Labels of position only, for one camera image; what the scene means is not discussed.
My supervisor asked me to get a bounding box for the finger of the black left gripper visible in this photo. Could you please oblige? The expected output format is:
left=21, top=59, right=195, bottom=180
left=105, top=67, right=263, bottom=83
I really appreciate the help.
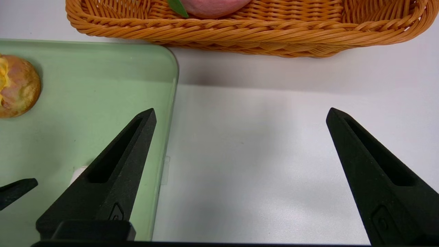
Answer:
left=0, top=178, right=38, bottom=211

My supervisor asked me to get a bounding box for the white soap bar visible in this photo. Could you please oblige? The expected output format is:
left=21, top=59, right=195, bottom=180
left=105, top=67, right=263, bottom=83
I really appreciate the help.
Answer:
left=70, top=166, right=89, bottom=186

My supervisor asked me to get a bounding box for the light green plastic tray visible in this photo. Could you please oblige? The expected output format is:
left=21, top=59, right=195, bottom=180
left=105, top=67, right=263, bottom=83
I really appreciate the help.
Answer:
left=0, top=39, right=179, bottom=243

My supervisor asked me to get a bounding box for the golden cream puff bread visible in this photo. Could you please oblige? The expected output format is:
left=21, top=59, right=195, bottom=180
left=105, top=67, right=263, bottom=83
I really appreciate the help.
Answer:
left=0, top=54, right=41, bottom=119

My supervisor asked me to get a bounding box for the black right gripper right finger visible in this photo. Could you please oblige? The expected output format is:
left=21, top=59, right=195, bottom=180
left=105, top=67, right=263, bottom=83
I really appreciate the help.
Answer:
left=326, top=107, right=439, bottom=246

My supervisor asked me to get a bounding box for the pink plush peach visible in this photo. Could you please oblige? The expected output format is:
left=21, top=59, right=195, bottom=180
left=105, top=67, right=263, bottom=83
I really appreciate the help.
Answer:
left=167, top=0, right=252, bottom=19

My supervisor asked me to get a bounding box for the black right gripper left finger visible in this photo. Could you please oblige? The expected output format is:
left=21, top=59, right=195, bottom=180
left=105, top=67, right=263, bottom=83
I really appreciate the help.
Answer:
left=36, top=108, right=157, bottom=240

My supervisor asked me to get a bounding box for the orange wicker basket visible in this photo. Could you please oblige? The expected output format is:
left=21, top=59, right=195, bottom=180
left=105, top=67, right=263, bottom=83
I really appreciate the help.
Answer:
left=65, top=0, right=439, bottom=58

